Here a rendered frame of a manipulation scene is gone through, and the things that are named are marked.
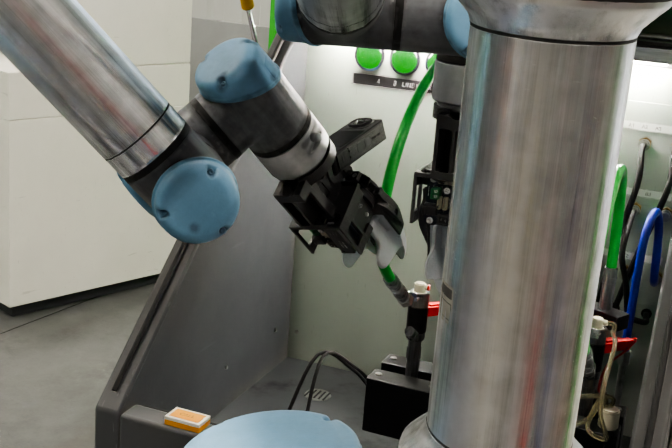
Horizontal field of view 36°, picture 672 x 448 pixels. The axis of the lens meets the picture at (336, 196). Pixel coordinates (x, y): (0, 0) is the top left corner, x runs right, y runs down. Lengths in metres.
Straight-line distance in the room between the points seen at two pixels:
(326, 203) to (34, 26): 0.40
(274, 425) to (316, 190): 0.48
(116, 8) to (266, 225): 2.62
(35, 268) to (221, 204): 3.36
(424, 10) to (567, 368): 0.40
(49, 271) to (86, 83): 3.41
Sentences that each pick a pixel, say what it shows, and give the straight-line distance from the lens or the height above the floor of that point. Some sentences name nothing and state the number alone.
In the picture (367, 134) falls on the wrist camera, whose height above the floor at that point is 1.35.
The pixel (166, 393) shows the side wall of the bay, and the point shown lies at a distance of 1.49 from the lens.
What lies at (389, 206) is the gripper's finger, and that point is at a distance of 1.17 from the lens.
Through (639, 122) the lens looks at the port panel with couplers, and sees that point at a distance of 1.60.
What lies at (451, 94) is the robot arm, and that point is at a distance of 1.00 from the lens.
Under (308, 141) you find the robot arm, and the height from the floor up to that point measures 1.36.
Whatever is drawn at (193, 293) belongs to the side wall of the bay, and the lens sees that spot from 1.49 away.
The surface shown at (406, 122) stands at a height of 1.35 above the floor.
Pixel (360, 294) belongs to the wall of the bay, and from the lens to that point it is 1.77.
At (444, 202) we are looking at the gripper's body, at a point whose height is 1.32.
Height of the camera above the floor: 1.57
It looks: 14 degrees down
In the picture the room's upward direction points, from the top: 4 degrees clockwise
